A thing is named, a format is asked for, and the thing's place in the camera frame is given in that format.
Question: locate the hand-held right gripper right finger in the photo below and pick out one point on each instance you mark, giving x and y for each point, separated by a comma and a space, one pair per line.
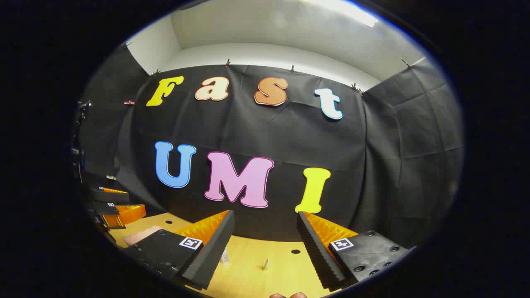
316, 252

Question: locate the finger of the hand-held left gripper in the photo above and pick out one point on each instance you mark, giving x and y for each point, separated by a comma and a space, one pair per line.
124, 215
105, 196

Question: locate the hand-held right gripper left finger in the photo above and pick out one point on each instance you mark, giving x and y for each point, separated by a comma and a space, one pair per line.
215, 248

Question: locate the green white skin care tube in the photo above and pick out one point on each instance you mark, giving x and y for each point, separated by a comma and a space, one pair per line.
224, 258

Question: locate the pink suitcase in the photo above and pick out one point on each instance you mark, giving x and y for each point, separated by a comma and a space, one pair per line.
138, 236

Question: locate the silver cone-shaped bottle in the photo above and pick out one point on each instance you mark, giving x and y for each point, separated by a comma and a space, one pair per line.
265, 265

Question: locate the black backdrop cloth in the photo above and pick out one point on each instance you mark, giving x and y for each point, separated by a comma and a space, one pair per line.
265, 136

